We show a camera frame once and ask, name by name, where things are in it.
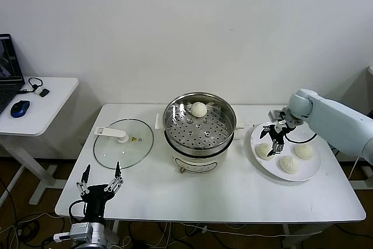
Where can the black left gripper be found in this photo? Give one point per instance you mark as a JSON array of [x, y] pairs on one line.
[[94, 196]]

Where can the white round plate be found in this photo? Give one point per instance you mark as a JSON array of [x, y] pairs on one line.
[[309, 170]]

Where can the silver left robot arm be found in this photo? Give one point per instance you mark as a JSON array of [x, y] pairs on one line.
[[99, 233]]

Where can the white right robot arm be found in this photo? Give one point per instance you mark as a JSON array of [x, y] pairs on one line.
[[335, 117]]

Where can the small black white dongle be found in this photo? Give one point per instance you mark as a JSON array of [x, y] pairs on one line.
[[44, 93]]

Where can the black laptop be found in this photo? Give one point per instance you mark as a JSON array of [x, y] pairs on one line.
[[8, 56]]

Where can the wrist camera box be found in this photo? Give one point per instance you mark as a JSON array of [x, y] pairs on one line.
[[275, 114], [81, 231]]

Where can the stainless steel steamer basket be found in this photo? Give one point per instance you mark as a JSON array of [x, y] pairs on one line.
[[225, 120]]

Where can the white electric cooking pot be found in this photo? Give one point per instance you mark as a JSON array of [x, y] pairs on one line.
[[192, 167]]

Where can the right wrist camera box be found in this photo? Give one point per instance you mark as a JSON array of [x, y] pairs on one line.
[[275, 114]]

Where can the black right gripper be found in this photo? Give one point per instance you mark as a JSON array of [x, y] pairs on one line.
[[278, 133]]

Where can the blue computer mouse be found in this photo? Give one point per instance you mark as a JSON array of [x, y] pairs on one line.
[[19, 108]]

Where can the white steamed baozi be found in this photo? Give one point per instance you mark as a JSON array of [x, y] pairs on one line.
[[288, 164], [199, 109], [263, 151], [304, 151]]

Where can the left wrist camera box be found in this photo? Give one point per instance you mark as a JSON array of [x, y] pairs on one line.
[[81, 231]]

